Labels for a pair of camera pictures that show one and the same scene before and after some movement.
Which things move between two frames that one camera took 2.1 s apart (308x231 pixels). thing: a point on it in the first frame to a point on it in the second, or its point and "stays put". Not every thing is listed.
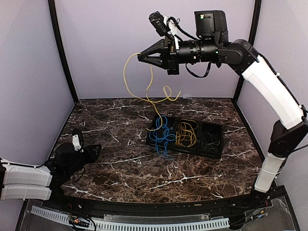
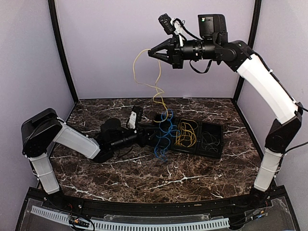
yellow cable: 151,103 to 156,86
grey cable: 209,141 stays put
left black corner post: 52,12 stays put
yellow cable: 186,135 stays put
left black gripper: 92,156 to 141,134
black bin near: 162,131 stays put
